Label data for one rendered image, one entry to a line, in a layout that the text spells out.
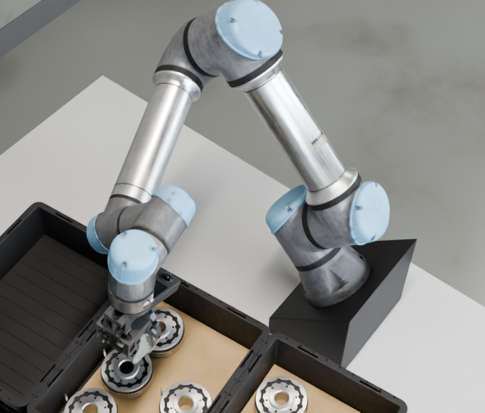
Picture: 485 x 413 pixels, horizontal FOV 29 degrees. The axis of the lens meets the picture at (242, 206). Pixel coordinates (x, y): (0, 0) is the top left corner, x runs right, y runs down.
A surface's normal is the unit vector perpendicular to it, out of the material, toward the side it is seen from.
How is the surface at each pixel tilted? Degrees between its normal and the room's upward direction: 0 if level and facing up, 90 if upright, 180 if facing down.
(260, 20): 40
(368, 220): 55
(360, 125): 0
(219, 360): 0
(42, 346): 0
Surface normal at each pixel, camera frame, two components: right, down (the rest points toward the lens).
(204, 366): 0.02, -0.62
